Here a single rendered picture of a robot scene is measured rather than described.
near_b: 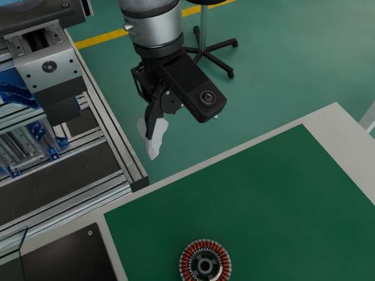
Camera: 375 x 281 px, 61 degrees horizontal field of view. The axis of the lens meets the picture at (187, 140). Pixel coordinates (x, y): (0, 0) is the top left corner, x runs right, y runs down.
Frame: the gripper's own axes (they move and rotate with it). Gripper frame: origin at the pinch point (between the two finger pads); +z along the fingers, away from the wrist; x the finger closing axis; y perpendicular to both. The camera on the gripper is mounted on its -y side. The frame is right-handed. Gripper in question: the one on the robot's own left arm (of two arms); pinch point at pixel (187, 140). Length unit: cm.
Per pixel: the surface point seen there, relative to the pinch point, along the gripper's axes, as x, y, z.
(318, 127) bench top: -44, 1, 29
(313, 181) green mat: -28.6, -9.7, 30.6
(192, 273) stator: 10.6, -9.6, 26.3
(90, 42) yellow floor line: -36, 182, 67
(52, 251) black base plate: 32.4, 13.1, 22.3
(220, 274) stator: 6.0, -13.3, 26.7
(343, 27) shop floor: -193, 84, 92
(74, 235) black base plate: 26.9, 13.3, 22.4
